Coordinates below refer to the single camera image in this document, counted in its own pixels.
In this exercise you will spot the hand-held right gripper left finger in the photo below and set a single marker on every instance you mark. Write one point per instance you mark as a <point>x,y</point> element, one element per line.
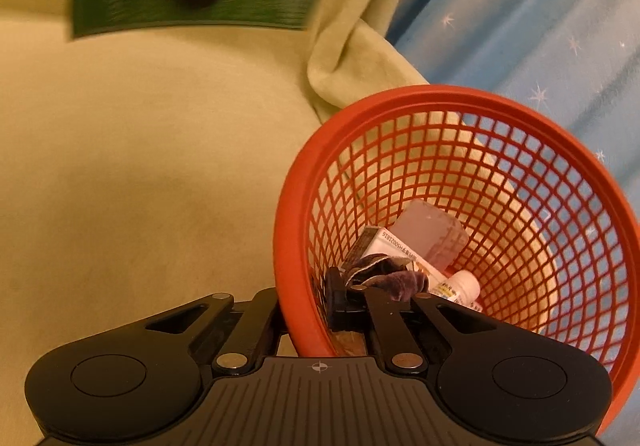
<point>260,313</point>

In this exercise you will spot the clear plastic box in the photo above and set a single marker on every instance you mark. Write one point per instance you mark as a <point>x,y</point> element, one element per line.
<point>432,231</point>

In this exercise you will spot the brown dropper bottle white cap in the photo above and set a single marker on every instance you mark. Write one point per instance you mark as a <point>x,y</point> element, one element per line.
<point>462,286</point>

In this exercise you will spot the purple velvet cloth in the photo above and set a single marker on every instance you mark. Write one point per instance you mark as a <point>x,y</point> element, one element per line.
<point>395,283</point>

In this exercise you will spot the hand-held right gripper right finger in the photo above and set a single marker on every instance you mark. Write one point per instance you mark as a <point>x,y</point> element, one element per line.
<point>334,308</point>

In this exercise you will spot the red plastic mesh basket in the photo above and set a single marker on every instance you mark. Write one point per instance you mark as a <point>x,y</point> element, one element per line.
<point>295,206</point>

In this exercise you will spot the white printed carton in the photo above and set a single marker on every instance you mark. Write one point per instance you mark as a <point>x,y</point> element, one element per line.
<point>385,243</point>

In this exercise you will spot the blue star-printed bedsheet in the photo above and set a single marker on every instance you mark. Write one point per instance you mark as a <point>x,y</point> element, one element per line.
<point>525,0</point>

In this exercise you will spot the light green fleece blanket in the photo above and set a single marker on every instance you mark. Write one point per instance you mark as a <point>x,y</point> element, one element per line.
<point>150,150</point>

